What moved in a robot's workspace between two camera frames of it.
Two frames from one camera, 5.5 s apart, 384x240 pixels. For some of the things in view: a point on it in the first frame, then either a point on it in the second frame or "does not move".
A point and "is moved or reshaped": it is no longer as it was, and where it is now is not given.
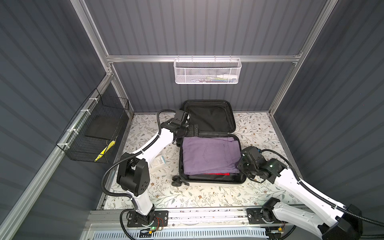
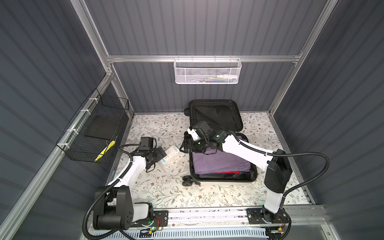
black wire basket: (92, 135) does not move
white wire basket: (209, 71) does not move
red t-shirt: (219, 174) is moved or reshaped
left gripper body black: (183, 128) → (156, 155)
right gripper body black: (247, 169) → (197, 145)
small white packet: (161, 160) is moved or reshaped
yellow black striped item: (105, 150) does not move
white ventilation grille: (235, 234) does not move
